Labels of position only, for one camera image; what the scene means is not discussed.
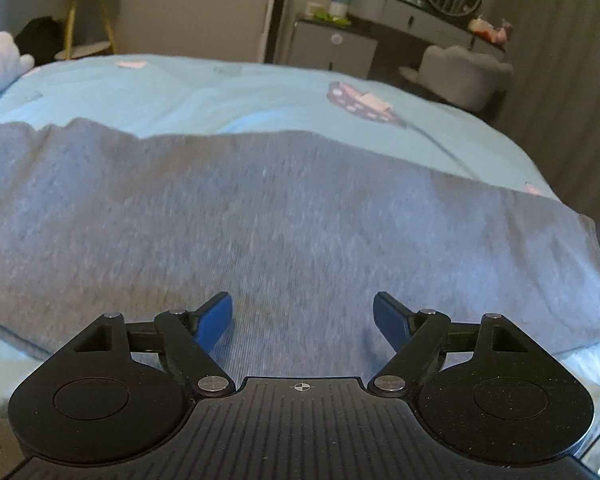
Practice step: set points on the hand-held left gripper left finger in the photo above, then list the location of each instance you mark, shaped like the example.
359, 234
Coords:
215, 322

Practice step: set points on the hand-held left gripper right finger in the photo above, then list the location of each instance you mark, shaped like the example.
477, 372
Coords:
387, 322

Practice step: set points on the grey pants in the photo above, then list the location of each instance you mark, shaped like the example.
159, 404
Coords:
280, 210

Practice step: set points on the light blue printed bed sheet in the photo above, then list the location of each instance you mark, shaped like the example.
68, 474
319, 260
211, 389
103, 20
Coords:
180, 95

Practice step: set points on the grey shell-back chair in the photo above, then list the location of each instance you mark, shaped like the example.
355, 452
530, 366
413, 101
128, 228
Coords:
460, 75

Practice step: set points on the grey bedside cabinet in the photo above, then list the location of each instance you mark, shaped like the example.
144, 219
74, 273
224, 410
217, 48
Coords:
330, 50

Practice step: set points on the grey dressing table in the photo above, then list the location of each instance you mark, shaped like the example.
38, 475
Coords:
410, 20

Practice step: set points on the green leafy item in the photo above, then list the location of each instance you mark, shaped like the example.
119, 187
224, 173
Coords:
332, 18

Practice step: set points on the grey curtain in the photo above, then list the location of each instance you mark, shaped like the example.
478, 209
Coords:
555, 60

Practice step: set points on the pink plush toy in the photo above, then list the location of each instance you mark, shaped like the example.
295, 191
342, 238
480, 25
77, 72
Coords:
505, 31

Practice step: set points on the blue and white box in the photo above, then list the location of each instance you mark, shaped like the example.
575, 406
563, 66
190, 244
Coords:
341, 2

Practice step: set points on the black bag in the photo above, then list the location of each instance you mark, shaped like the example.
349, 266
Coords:
40, 40

